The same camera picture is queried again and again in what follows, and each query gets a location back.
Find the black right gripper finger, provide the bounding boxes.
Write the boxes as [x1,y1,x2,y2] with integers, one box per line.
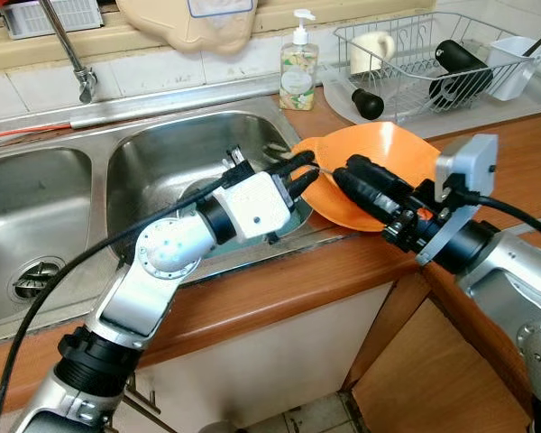
[344,155,414,196]
[332,168,405,226]

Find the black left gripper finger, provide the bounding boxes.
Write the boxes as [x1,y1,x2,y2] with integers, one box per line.
[276,151,317,178]
[290,170,322,207]

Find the teal plate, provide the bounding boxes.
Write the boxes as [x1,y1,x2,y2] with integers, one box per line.
[189,176,315,244]

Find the black round knob object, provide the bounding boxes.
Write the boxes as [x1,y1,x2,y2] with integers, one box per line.
[352,88,386,120]

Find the clear soap pump bottle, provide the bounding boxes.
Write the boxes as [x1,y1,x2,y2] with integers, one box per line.
[280,9,320,112]

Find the cream mug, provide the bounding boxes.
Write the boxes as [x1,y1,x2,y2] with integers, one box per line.
[350,32,396,75]

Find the black bottle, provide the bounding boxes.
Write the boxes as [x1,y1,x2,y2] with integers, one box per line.
[428,40,494,111]

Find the brown wooden cabinet door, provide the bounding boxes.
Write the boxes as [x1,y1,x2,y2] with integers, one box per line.
[352,298,533,433]

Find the grey drain tray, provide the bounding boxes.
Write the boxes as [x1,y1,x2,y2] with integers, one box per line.
[320,63,541,136]

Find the white cutlery holder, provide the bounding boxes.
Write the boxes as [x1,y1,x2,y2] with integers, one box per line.
[487,36,541,100]

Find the white cabinet door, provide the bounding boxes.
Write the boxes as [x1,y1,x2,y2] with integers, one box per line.
[117,280,407,433]

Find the chrome faucet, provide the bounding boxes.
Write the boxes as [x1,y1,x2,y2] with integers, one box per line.
[38,0,98,105]

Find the dark robot foot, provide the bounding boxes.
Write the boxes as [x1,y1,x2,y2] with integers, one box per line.
[198,419,240,433]

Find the stainless steel double sink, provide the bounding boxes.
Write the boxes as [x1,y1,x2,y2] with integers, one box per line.
[0,97,362,348]

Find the white slatted tray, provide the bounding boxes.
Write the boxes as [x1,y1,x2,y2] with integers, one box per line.
[2,0,105,39]

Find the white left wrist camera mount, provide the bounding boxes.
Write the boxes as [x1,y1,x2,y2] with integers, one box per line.
[224,171,294,240]

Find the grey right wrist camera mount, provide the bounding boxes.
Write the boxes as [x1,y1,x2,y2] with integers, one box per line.
[419,134,500,267]

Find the wire dish rack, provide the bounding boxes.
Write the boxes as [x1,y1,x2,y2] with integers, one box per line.
[332,11,541,123]

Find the metal cabinet handle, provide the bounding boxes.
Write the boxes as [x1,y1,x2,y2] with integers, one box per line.
[122,374,159,416]

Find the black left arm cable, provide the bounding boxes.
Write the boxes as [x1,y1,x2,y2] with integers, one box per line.
[0,179,228,433]

